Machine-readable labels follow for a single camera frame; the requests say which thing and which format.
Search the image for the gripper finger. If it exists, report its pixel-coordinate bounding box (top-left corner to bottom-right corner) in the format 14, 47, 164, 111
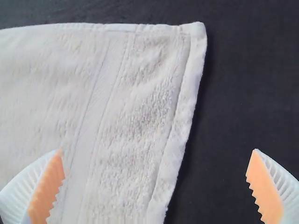
0, 147, 66, 224
245, 148, 299, 224

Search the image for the pale towel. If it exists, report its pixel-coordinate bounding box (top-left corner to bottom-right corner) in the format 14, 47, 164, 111
0, 21, 208, 224

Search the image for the black mat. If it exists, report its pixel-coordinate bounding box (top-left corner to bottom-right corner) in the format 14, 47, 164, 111
0, 0, 299, 224

